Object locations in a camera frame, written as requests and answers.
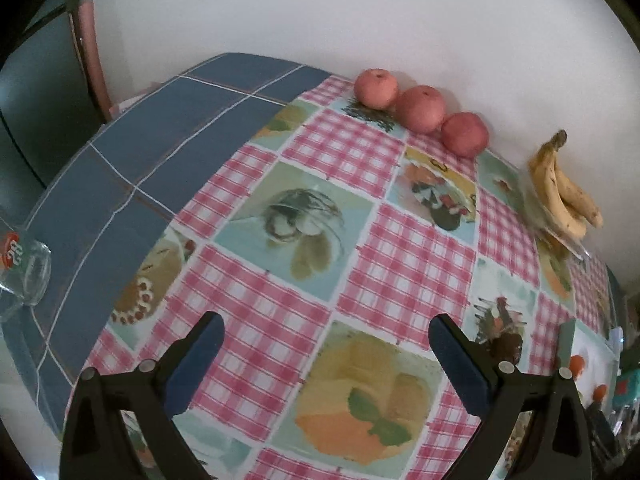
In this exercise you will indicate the pink board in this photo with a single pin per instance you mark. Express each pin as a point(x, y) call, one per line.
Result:
point(92, 60)

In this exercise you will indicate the small pinkish red apple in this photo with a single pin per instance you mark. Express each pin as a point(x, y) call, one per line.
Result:
point(376, 89)

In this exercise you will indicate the pale yellow banana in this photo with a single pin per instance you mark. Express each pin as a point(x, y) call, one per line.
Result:
point(547, 195)

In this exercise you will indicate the white tray with teal rim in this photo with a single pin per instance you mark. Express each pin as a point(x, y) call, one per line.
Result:
point(595, 350)

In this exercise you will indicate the checkered printed tablecloth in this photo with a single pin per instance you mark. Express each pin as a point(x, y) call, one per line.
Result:
point(350, 270)

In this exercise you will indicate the teal box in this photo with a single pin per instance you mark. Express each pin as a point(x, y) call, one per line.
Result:
point(627, 385)

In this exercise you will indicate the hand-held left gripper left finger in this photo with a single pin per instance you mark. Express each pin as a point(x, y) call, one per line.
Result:
point(192, 365)

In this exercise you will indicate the bunch of yellow bananas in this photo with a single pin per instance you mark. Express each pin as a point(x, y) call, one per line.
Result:
point(584, 204)

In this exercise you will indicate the small orange tangerine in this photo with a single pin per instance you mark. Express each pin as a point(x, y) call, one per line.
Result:
point(600, 392)

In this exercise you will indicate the clear glass bowl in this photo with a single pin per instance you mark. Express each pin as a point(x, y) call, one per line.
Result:
point(570, 246)

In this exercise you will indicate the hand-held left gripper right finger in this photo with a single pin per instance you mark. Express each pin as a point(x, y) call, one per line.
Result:
point(457, 365)

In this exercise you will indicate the clear glass with red label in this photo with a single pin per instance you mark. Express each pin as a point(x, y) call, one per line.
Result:
point(30, 270)

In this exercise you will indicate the dark grey cabinet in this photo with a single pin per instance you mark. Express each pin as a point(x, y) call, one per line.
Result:
point(40, 110)

